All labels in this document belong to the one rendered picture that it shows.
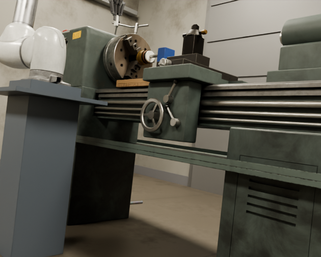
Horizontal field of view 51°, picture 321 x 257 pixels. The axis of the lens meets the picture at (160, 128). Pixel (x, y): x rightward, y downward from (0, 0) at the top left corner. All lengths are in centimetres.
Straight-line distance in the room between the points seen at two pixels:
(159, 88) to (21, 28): 75
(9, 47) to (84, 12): 322
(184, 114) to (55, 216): 77
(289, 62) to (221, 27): 287
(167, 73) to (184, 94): 12
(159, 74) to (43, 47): 55
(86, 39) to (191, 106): 100
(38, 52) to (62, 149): 46
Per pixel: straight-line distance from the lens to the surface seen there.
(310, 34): 142
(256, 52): 387
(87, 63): 217
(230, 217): 130
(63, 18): 478
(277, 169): 112
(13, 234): 163
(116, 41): 214
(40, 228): 167
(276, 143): 119
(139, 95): 183
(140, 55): 207
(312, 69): 133
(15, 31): 183
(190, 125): 144
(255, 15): 403
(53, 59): 166
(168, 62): 155
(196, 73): 142
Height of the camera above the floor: 63
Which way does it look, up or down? 1 degrees up
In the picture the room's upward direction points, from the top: 6 degrees clockwise
